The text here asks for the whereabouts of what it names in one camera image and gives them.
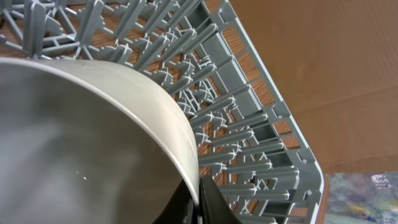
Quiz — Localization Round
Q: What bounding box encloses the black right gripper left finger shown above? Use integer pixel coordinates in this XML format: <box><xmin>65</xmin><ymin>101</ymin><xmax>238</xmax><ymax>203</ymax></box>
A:
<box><xmin>152</xmin><ymin>180</ymin><xmax>196</xmax><ymax>224</ymax></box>

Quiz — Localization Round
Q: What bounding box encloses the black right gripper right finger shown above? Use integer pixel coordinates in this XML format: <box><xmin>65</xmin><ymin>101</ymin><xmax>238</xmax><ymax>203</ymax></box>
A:
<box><xmin>200</xmin><ymin>175</ymin><xmax>242</xmax><ymax>224</ymax></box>

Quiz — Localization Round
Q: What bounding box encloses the grey bowl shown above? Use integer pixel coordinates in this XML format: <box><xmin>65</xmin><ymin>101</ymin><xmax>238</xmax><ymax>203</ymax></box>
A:
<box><xmin>1</xmin><ymin>57</ymin><xmax>199</xmax><ymax>223</ymax></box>

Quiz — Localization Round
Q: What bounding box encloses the grey dish rack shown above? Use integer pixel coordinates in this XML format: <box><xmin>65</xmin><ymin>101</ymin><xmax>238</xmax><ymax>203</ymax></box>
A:
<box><xmin>1</xmin><ymin>0</ymin><xmax>324</xmax><ymax>223</ymax></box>

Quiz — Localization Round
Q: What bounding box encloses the cardboard backdrop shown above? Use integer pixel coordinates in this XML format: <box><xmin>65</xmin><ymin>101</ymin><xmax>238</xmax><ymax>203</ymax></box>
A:
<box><xmin>201</xmin><ymin>0</ymin><xmax>398</xmax><ymax>175</ymax></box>

